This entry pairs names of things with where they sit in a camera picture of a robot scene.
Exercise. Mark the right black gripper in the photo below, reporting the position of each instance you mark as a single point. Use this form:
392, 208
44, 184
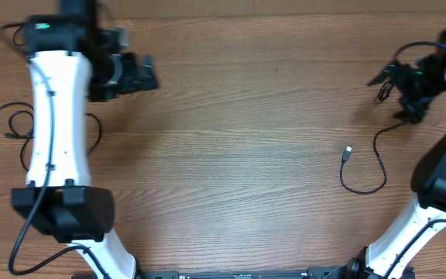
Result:
395, 77

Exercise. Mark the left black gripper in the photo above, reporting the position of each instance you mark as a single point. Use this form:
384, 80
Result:
134, 81

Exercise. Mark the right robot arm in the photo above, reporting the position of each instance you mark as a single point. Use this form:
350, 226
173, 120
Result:
425, 214

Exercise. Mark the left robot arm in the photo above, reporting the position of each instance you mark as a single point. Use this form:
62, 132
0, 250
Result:
73, 61

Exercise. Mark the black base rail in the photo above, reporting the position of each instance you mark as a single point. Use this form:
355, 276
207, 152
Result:
310, 273

